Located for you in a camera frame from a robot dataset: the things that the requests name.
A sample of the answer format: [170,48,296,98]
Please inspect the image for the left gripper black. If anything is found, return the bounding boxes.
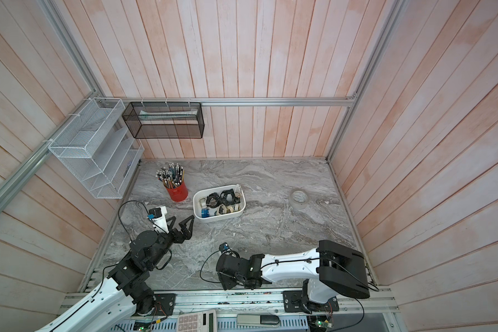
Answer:
[146,215,194,270]

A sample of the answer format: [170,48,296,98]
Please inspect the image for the blue transparent watch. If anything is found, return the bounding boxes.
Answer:
[201,208,210,218]

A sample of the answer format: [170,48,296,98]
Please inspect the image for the black chunky watch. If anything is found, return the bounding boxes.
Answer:
[206,192,222,208]

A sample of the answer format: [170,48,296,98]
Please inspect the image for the cream gold watch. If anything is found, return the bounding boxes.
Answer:
[226,206,238,214]

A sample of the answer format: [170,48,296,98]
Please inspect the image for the large black digital watch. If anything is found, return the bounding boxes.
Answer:
[220,189,241,206]

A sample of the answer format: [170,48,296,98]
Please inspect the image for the silver rose gold watch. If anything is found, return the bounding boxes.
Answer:
[234,185,243,200]

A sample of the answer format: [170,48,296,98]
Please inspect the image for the black analog watch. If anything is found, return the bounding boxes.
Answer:
[214,204,228,216]

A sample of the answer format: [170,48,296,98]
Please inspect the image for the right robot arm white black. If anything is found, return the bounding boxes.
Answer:
[216,240,370,314]

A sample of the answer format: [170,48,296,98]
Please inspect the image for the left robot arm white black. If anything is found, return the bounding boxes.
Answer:
[40,215,194,331]

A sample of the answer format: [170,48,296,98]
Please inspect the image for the white storage box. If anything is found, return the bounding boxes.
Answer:
[193,184,246,223]

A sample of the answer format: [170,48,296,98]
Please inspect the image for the red pencil cup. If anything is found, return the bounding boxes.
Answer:
[166,181,189,202]

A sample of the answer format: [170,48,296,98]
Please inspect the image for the grey black stapler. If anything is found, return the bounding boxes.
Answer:
[237,314,281,327]

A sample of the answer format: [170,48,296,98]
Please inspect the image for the white calculator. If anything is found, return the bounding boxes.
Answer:
[177,309,218,332]

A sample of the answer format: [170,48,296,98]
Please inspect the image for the clear tape roll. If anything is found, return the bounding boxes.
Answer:
[289,189,310,206]

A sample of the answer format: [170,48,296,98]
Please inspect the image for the black mesh basket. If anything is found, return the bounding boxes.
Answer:
[123,101,205,139]

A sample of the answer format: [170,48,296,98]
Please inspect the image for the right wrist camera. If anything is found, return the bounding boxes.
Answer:
[219,242,232,255]

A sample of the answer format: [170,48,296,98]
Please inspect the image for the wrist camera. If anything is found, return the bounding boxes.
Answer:
[148,206,169,233]
[219,242,232,255]

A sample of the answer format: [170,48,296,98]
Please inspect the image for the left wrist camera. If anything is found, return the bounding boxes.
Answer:
[148,206,169,233]

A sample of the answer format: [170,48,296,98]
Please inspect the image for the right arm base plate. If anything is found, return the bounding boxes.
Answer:
[282,290,339,314]

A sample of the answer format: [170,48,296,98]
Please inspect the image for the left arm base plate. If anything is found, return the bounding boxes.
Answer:
[136,293,177,316]

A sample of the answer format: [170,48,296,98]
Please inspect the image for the white wire mesh shelf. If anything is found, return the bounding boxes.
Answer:
[49,98,144,199]

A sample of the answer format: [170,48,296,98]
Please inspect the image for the aluminium rail back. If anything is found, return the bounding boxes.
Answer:
[120,97,356,107]

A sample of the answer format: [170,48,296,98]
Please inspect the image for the aluminium rail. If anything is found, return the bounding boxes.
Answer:
[0,91,100,214]
[120,97,356,107]

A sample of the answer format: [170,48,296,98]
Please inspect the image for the aluminium front frame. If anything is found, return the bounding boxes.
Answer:
[59,287,400,320]

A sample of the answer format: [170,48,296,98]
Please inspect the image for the aluminium rail left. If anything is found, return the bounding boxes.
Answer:
[0,91,100,214]

